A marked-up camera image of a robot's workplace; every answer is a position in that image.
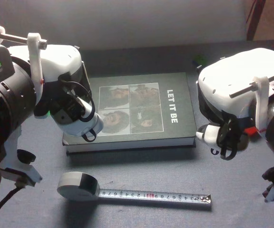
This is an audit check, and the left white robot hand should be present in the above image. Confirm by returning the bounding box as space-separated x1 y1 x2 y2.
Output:
8 44 104 143

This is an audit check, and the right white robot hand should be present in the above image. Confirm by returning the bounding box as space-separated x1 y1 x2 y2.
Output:
193 47 274 161

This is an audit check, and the grey and black tape measure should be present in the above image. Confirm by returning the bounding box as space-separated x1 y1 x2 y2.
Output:
57 172 212 211

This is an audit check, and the black Let It Be album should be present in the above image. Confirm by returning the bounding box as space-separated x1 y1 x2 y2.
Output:
62 72 198 156

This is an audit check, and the dark wooden stand leg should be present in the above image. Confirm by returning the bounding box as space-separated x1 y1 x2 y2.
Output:
245 0 266 41

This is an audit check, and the grey table cloth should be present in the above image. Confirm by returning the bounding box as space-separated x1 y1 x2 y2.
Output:
0 39 274 228

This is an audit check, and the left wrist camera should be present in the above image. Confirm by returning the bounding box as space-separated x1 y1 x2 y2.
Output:
0 149 43 190

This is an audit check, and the black left camera cable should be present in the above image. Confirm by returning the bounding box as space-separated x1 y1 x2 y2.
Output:
0 187 19 228

